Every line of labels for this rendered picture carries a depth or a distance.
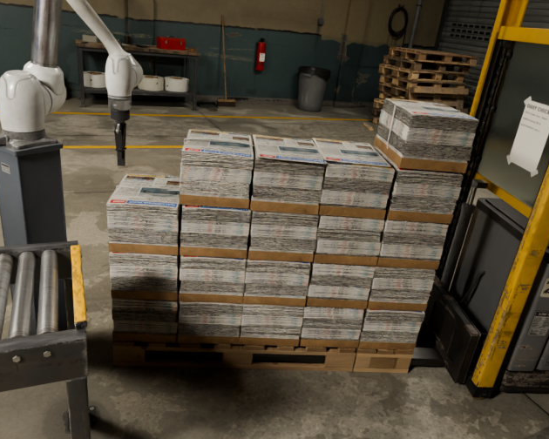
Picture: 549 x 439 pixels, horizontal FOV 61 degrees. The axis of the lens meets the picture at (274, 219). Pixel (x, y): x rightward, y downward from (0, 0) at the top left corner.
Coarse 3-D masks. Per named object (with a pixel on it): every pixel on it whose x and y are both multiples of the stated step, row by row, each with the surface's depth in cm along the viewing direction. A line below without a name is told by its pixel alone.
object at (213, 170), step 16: (192, 144) 191; (208, 144) 195; (192, 160) 183; (208, 160) 184; (224, 160) 184; (240, 160) 185; (192, 176) 186; (208, 176) 187; (224, 176) 188; (240, 176) 188; (192, 192) 189; (208, 192) 190; (224, 192) 191; (240, 192) 191
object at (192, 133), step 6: (192, 132) 208; (198, 132) 209; (204, 132) 210; (210, 132) 211; (216, 132) 213; (222, 132) 214; (228, 132) 216; (228, 138) 206; (234, 138) 208; (240, 138) 209; (246, 138) 210
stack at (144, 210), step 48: (144, 192) 200; (144, 240) 194; (192, 240) 196; (240, 240) 198; (288, 240) 201; (336, 240) 202; (144, 288) 204; (192, 288) 206; (240, 288) 208; (288, 288) 210; (336, 288) 212; (240, 336) 220; (288, 336) 221; (336, 336) 224
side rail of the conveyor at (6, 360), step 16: (32, 336) 114; (48, 336) 115; (64, 336) 116; (80, 336) 116; (0, 352) 108; (16, 352) 110; (32, 352) 112; (48, 352) 113; (64, 352) 115; (80, 352) 117; (0, 368) 110; (16, 368) 112; (32, 368) 113; (48, 368) 115; (64, 368) 117; (80, 368) 119; (0, 384) 112; (16, 384) 113; (32, 384) 115
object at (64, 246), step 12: (72, 240) 160; (0, 252) 148; (12, 252) 149; (36, 252) 152; (60, 252) 155; (36, 264) 154; (60, 264) 157; (12, 276) 153; (36, 276) 156; (60, 276) 159
